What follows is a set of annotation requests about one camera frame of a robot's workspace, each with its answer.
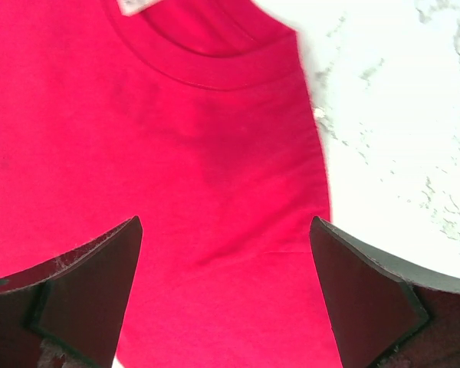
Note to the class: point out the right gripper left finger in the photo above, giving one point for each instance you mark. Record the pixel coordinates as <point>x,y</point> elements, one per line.
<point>68,311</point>

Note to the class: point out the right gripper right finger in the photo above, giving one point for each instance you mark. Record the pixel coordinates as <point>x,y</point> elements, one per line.
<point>385,311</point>

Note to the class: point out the red t-shirt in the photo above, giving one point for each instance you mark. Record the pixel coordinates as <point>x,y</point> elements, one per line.
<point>194,116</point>

